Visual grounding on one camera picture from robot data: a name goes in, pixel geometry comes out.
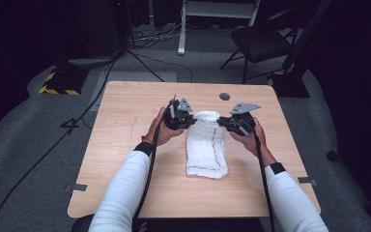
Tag grey tape piece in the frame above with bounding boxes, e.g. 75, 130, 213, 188
64, 183, 88, 193
298, 176, 319, 187

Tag white metal desk frame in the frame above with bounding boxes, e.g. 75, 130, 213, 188
177, 0, 261, 56

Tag person's dark clothing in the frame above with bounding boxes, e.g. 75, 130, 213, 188
71, 214, 267, 232

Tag yellow black striped base plate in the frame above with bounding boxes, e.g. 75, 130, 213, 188
267, 69, 311, 99
38, 66, 90, 96

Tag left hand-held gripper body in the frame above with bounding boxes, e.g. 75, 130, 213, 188
163, 96, 195, 131

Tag thin curved black cable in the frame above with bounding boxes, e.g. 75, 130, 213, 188
134, 52, 194, 83

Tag white towel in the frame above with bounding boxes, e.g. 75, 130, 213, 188
185, 110, 230, 180

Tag hand-held gripper black cable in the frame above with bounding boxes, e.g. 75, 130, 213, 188
131, 107, 172, 232
252, 127, 276, 232

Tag left hand-held gripper black cable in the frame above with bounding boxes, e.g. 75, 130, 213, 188
131, 107, 172, 232

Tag right hand-held gripper black cable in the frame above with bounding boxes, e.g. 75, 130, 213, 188
252, 127, 276, 232

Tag black folding chair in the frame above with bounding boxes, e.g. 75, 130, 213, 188
219, 8, 300, 85

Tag bundle of floor cables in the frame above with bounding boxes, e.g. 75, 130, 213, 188
128, 22, 187, 50

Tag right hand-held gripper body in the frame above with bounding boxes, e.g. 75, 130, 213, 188
230, 102, 261, 136

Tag person's right hand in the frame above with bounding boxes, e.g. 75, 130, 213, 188
230, 117, 269, 156

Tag person's left hand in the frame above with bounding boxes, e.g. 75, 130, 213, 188
141, 107, 185, 147

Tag long black floor cable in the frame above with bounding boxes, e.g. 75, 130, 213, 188
0, 54, 120, 232

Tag black slanted stand post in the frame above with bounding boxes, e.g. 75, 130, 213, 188
283, 0, 334, 75

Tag black computer tower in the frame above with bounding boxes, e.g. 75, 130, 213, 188
76, 0, 133, 56

